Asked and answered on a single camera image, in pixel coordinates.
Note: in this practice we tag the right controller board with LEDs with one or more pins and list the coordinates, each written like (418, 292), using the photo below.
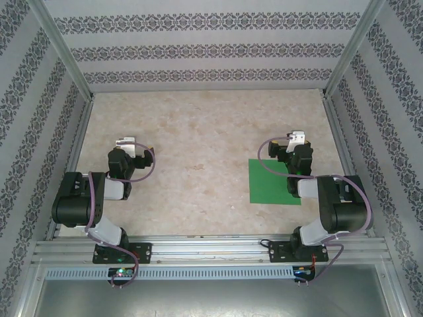
(302, 272)

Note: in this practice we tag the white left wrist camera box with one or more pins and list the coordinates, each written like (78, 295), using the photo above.
(125, 145)

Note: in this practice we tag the controller board with leds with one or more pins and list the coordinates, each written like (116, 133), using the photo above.
(302, 272)
(120, 272)

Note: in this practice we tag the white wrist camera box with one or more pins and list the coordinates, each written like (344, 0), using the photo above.
(125, 145)
(295, 140)

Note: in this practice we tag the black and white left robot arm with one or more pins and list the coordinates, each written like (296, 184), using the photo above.
(72, 204)

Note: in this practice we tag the aluminium frame bar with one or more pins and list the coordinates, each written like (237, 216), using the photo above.
(26, 290)
(396, 290)

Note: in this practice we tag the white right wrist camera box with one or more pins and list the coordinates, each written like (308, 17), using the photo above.
(295, 140)

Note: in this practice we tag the left controller board with LEDs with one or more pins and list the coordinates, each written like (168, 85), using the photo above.
(120, 272)

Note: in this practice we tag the green paper sheet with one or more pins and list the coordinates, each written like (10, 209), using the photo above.
(264, 185)

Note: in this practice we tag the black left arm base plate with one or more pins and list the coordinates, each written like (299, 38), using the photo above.
(145, 252)

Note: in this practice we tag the aluminium side rail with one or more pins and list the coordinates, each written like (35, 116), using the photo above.
(71, 165)
(350, 171)

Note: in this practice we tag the aluminium frame post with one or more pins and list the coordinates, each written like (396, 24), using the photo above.
(353, 49)
(62, 49)

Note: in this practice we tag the grey metal sheet panel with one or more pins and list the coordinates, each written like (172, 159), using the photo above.
(211, 297)

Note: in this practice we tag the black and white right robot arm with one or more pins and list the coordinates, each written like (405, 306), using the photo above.
(347, 211)

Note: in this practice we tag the aluminium mounting rail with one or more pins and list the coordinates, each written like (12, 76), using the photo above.
(211, 246)

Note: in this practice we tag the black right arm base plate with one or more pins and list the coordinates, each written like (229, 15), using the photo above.
(276, 254)

